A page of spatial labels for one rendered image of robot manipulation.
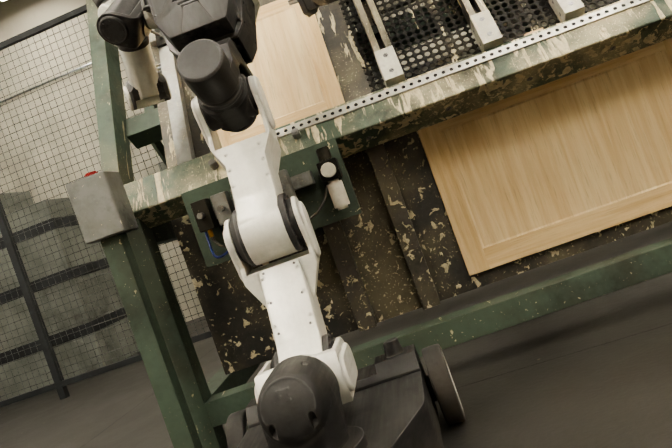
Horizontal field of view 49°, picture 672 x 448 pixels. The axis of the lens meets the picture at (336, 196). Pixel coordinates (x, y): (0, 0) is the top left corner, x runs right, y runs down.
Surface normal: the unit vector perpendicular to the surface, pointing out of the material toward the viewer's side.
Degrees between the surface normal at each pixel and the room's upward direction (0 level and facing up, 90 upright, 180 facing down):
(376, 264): 90
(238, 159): 64
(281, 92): 58
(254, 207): 50
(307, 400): 73
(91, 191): 90
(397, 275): 90
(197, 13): 82
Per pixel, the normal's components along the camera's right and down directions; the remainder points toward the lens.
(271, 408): -0.33, -0.27
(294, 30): -0.25, -0.48
